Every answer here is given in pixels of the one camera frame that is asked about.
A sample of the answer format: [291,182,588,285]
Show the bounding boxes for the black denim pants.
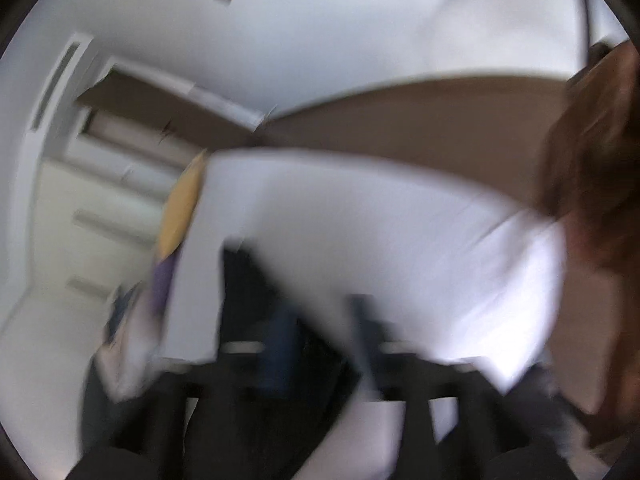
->
[79,246,591,480]

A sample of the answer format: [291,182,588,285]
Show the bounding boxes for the white folded duvet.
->
[93,282,164,403]

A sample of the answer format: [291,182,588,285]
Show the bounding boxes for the purple cushion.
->
[151,249,180,316]

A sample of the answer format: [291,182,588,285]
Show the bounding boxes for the white bed sheet mattress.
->
[162,148,566,479]

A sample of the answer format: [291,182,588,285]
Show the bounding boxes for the yellow cushion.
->
[156,151,207,261]

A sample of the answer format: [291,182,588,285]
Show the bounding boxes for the white wardrobe cabinet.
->
[1,34,194,325]

